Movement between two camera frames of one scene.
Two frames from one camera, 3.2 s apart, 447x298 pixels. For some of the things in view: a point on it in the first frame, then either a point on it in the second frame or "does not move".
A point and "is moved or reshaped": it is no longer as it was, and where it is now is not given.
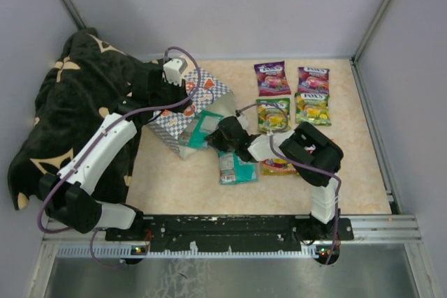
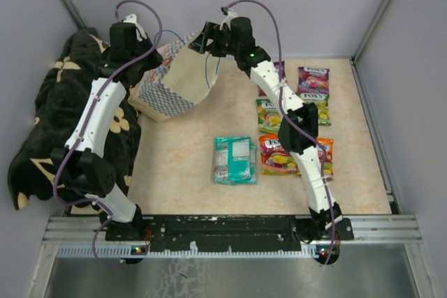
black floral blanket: [86, 82] does not move
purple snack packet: [313, 80] does not move
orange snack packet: [277, 167] does not move
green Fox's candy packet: [274, 114] does not move
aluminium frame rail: [367, 229] does not move
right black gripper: [214, 139] → [211, 32]
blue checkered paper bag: [207, 94] is moved or reshaped
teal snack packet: [204, 123] → [242, 162]
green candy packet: [313, 107] does not move
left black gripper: [181, 91] → [156, 59]
